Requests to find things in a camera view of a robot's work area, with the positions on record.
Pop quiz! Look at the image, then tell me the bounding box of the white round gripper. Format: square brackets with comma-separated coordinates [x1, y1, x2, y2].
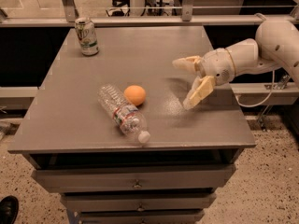
[172, 49, 235, 110]

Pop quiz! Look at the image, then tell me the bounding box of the orange fruit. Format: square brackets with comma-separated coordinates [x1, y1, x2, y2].
[124, 85, 146, 106]

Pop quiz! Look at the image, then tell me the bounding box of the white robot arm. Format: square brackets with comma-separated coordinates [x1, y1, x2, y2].
[172, 20, 299, 110]

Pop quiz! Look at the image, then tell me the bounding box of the clear plastic water bottle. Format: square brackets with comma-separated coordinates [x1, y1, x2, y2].
[98, 84, 150, 144]

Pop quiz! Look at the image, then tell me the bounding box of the black office chair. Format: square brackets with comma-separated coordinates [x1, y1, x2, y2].
[106, 0, 130, 17]

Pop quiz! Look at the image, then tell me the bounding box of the green white soda can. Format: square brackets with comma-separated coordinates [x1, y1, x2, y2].
[75, 17, 99, 56]

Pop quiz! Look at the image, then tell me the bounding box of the grey drawer cabinet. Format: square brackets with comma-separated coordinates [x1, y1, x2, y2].
[10, 26, 254, 224]

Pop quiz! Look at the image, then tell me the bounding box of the black shoe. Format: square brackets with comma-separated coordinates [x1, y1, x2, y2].
[0, 196, 19, 224]

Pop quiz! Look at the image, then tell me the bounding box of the white cable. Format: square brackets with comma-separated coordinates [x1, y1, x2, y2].
[235, 68, 276, 108]

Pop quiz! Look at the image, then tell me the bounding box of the metal railing frame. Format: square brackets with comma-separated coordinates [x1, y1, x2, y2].
[0, 0, 299, 27]

